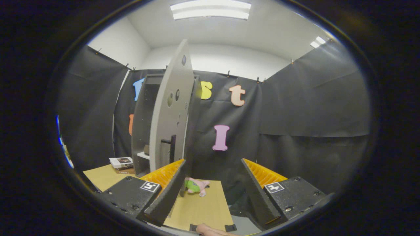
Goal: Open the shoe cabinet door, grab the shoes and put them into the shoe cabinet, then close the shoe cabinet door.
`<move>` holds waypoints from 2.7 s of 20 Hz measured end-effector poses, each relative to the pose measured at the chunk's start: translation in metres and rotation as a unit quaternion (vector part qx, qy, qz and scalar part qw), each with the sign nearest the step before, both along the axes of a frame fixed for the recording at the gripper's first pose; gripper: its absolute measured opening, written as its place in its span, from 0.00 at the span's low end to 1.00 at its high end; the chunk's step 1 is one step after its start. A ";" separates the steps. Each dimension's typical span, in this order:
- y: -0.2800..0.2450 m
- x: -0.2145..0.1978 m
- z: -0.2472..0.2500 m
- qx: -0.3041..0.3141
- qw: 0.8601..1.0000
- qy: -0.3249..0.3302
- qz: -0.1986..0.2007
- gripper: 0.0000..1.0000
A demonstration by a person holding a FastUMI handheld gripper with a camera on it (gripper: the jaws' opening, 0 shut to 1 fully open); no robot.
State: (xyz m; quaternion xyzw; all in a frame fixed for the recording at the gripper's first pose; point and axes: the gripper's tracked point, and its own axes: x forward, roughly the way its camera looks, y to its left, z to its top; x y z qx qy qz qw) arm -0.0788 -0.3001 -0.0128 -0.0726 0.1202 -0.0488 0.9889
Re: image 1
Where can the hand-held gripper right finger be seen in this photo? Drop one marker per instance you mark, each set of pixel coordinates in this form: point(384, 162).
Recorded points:
point(259, 196)

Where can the brown plush shoe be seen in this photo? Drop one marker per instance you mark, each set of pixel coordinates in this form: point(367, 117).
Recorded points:
point(146, 149)

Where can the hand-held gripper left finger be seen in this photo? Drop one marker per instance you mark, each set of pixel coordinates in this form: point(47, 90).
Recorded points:
point(167, 200)

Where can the white book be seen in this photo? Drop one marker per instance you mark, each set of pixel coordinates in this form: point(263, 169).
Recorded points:
point(120, 161)

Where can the grey shoe cabinet door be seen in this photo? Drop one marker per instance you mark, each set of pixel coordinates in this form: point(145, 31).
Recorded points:
point(170, 114)

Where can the large ceiling light panel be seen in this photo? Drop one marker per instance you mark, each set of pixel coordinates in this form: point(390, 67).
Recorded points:
point(210, 9)

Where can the small ceiling light panel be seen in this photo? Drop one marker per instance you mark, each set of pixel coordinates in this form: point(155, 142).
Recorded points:
point(317, 42)

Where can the dark book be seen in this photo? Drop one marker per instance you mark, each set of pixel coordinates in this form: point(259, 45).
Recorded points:
point(124, 167)

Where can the black backdrop cloth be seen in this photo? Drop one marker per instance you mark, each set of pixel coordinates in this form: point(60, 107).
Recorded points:
point(295, 114)

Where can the pink and green plush toy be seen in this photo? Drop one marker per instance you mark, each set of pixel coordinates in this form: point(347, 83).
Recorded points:
point(194, 186)

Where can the grey shoe cabinet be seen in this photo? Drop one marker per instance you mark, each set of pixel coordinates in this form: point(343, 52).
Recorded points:
point(142, 114)

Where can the brown book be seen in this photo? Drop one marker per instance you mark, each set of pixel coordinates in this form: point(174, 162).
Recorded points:
point(126, 171)

